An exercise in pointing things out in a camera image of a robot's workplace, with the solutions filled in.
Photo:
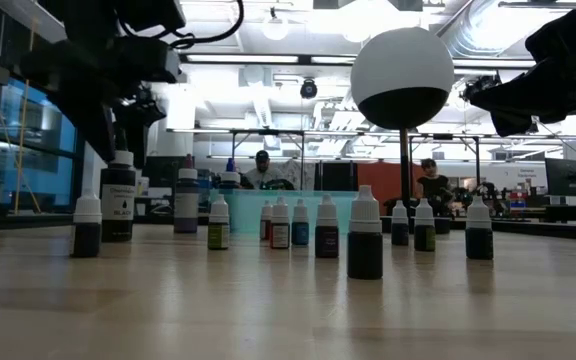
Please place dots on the small purple dropper bottle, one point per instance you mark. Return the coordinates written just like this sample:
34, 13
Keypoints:
326, 240

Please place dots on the black display panel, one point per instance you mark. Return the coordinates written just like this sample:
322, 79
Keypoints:
337, 176

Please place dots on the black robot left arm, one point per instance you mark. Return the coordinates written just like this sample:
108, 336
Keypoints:
118, 12

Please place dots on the white globe lamp black stand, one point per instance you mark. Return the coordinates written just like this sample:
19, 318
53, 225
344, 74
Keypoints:
402, 65

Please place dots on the background black robot arm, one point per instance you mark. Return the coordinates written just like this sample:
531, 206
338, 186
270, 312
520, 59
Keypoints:
278, 184
478, 192

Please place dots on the large blue window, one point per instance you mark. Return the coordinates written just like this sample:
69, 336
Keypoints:
43, 165

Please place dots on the small blue dropper bottle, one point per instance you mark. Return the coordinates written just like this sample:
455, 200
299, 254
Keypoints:
300, 232

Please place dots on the small red white-label dropper bottle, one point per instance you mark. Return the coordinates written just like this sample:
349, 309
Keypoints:
280, 235

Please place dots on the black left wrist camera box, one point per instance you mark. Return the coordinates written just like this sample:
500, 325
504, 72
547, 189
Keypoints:
148, 60

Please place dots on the small dark green dropper bottle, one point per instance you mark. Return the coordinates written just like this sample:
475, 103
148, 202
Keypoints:
479, 242

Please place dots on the small yellow-green dropper bottle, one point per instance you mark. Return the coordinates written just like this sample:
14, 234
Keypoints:
218, 235

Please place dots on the ceiling light strip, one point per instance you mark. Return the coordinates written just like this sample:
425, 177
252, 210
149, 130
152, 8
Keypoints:
333, 59
242, 58
493, 63

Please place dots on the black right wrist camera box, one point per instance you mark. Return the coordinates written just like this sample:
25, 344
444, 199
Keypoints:
548, 45

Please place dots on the black ceiling camera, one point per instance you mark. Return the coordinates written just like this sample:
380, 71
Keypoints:
309, 89

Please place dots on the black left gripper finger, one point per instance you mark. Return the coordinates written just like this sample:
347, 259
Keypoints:
93, 125
138, 120

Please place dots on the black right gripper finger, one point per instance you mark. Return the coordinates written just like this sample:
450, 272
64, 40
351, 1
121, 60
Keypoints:
508, 102

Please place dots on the orange partition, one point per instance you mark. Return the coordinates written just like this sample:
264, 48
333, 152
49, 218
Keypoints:
380, 180

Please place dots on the black metal table stand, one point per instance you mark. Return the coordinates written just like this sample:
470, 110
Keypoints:
268, 132
443, 136

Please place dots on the white round ceiling lamp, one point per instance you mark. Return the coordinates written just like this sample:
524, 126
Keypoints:
274, 27

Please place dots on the large black food coloring bottle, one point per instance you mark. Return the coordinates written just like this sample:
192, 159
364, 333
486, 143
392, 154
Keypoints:
118, 210

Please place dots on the teal translucent plastic tray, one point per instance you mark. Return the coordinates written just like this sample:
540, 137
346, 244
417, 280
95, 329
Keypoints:
248, 210

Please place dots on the large purple-cap food coloring bottle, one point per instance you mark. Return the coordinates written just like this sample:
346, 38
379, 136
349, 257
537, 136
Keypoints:
186, 210

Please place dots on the person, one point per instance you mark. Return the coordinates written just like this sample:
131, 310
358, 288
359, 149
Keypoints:
263, 175
433, 187

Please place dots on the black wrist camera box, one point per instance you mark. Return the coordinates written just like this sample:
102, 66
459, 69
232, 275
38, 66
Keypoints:
148, 60
548, 45

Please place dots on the black computer monitor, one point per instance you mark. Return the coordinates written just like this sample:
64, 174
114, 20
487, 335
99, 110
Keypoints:
566, 177
160, 172

